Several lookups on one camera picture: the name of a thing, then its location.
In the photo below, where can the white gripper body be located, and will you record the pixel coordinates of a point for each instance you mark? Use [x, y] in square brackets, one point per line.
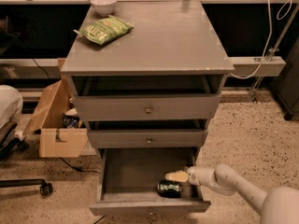
[193, 175]

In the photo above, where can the grey top drawer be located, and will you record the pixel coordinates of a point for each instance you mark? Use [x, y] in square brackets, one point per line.
[161, 107]

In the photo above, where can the grey open bottom drawer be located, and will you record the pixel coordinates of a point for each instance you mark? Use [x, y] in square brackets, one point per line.
[129, 183]

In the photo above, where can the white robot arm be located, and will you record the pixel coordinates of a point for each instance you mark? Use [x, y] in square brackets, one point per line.
[278, 206]

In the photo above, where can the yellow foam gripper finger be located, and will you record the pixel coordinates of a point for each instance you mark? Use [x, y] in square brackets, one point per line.
[178, 176]

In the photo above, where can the grey middle drawer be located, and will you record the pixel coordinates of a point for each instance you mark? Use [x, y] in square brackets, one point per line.
[147, 138]

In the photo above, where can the green chip bag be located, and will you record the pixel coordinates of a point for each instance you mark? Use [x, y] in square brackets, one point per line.
[105, 30]

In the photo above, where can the green soda can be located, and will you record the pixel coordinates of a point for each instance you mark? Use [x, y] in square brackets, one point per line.
[169, 189]

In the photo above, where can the grey drawer cabinet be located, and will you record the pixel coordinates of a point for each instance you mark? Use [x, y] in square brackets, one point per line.
[172, 50]

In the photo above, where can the white bowl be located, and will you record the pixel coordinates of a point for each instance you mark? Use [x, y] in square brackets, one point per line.
[104, 7]

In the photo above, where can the cardboard box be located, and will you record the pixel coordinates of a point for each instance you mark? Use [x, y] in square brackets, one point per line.
[55, 140]

